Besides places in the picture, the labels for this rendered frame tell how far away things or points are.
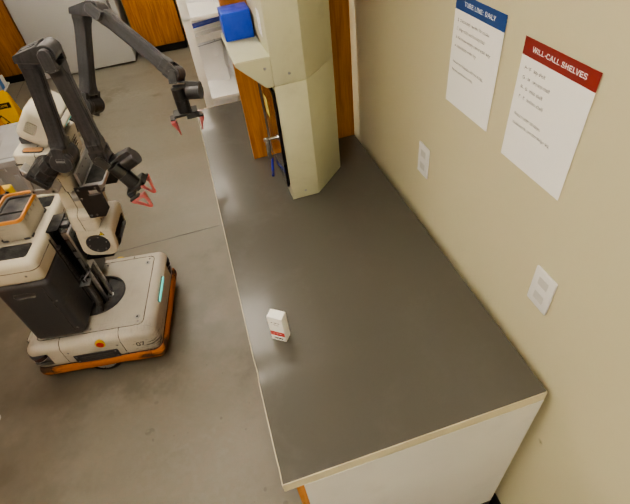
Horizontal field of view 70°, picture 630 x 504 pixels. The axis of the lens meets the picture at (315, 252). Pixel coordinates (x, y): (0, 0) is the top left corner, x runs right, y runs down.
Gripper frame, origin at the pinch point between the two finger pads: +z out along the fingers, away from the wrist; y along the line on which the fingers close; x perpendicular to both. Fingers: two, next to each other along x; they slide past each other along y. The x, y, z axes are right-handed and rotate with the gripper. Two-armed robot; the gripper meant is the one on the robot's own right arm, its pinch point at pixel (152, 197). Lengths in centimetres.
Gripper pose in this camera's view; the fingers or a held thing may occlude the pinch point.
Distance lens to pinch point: 194.7
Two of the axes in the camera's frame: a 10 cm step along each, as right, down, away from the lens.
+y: -1.3, -6.8, 7.2
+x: -8.3, 4.7, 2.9
